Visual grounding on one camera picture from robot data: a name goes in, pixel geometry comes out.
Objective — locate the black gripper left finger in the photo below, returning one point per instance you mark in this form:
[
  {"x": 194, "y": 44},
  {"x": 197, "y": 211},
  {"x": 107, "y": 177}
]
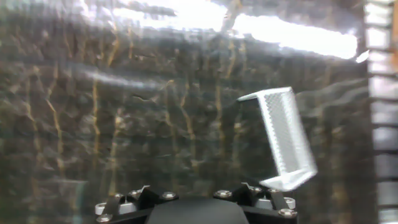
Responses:
[{"x": 130, "y": 202}]

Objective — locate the black marble-pattern mat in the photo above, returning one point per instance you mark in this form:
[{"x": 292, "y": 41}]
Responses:
[{"x": 155, "y": 124}]

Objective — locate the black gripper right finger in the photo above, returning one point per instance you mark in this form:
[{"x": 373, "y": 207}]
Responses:
[{"x": 273, "y": 203}]

